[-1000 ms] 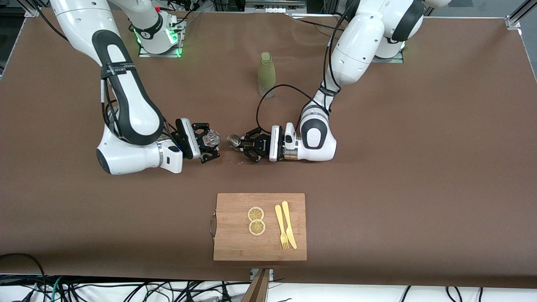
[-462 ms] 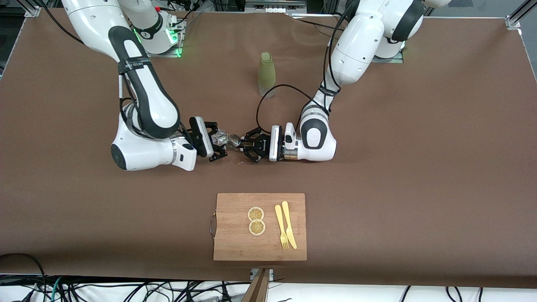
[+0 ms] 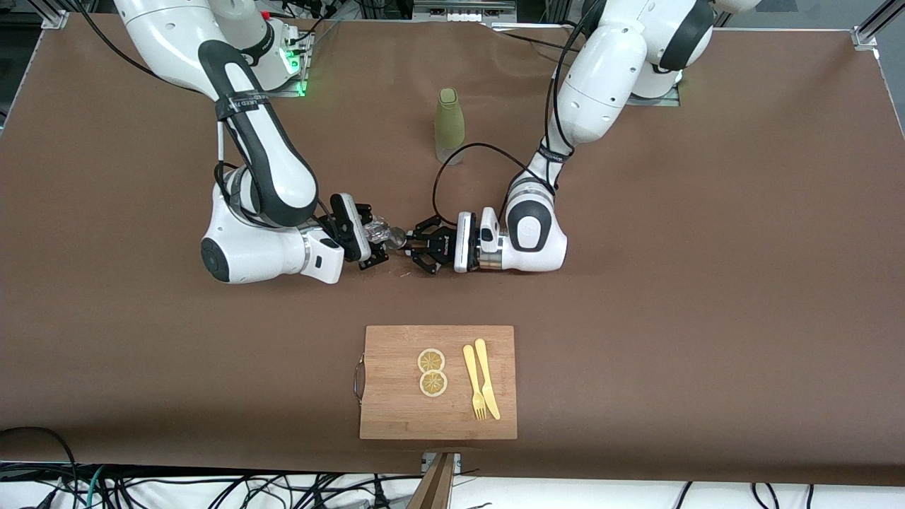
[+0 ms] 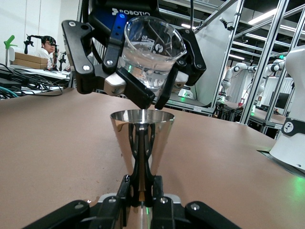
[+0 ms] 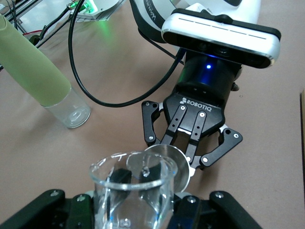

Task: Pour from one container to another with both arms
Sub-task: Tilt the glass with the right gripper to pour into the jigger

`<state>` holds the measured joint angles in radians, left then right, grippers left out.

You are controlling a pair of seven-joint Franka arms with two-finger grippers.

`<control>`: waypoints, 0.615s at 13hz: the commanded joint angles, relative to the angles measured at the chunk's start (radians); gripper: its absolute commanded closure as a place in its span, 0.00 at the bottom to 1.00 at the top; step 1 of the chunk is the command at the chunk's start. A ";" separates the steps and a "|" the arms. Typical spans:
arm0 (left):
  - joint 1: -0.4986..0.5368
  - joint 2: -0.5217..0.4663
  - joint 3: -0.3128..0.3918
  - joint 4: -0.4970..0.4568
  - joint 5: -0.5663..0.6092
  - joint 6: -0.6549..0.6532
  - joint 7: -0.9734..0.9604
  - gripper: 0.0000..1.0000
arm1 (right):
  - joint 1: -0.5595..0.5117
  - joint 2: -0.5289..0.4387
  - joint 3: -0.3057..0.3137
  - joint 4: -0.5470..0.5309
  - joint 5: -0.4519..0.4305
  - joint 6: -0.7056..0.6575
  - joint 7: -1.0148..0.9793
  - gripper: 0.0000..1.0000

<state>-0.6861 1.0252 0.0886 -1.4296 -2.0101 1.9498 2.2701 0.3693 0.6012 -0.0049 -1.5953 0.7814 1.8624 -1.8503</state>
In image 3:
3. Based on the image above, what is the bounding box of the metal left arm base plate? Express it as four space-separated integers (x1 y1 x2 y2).
626 71 681 107

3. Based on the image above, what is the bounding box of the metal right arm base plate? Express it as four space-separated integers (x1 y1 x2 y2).
265 28 312 98

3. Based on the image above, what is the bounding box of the metal jigger measuring cup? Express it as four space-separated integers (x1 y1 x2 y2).
387 226 425 256

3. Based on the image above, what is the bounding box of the black base power cable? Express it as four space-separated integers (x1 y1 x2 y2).
488 20 588 54

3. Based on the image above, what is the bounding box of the green sleeved glass bottle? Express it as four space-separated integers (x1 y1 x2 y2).
434 87 466 166

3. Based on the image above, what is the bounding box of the teal floor cable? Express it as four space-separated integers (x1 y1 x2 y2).
83 465 108 509

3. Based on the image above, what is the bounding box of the black floor cable loop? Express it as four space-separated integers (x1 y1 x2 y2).
0 426 80 496

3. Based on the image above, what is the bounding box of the small metal bracket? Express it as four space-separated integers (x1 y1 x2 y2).
421 452 462 476

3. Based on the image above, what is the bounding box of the brown table cover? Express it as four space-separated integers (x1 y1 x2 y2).
0 13 905 488

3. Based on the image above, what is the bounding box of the brown wooden beam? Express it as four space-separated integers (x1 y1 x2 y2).
409 452 455 509

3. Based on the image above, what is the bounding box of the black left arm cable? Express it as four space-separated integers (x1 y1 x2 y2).
432 0 609 221

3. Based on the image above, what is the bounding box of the yellow plastic knife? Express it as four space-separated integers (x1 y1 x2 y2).
474 338 501 421

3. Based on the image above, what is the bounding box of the yellow plastic fork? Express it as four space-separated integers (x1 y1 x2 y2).
462 344 489 421

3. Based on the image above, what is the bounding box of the wooden cutting board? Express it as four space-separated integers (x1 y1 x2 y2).
353 324 518 440

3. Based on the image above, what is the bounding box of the clear glass shaker cup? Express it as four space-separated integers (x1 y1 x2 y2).
363 215 407 252

